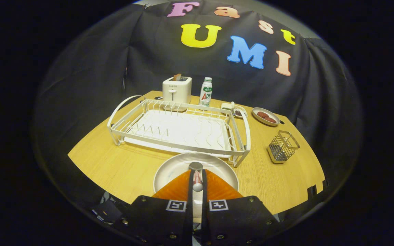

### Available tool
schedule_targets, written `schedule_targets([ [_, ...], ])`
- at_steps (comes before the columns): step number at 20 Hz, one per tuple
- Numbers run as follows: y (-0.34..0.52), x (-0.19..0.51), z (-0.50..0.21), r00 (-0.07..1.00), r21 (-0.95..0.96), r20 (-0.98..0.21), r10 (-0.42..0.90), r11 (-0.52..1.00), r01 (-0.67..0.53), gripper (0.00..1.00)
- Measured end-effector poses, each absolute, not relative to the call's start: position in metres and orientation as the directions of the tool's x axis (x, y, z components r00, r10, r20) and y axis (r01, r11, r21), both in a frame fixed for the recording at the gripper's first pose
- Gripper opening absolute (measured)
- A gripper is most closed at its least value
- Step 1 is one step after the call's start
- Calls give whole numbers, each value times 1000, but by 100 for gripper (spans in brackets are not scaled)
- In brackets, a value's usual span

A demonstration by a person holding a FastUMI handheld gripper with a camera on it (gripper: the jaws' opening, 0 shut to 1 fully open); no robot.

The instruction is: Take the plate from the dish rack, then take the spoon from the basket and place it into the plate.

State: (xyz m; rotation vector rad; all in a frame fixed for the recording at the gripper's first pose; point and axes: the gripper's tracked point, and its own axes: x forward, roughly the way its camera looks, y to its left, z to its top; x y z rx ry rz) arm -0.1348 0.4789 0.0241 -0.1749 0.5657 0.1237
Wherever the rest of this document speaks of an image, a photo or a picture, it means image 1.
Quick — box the red checkered handle spoon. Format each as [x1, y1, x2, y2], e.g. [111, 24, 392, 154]
[188, 162, 204, 192]

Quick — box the white drip tray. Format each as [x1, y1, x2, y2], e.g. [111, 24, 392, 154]
[124, 109, 233, 152]

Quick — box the white wire dish rack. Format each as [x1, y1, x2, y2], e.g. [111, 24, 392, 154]
[107, 95, 251, 168]

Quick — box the white green drink bottle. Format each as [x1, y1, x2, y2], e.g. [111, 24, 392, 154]
[199, 77, 213, 107]

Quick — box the white divided condiment dish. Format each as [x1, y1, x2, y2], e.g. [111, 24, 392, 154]
[221, 101, 248, 119]

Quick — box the metal wire basket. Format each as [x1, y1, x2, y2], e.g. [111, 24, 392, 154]
[267, 130, 300, 164]

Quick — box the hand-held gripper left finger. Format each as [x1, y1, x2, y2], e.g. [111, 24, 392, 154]
[122, 169, 195, 245]

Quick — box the beige plate with meat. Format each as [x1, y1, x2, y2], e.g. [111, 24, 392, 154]
[252, 107, 281, 126]

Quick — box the black backdrop cloth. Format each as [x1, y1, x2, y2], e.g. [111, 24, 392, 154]
[35, 0, 362, 219]

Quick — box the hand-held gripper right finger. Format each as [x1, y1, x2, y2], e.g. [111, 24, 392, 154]
[202, 169, 281, 245]

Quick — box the white toaster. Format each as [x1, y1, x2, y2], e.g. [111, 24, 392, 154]
[162, 76, 192, 112]

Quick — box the beige round plate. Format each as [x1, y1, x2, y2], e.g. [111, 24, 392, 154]
[153, 152, 239, 219]

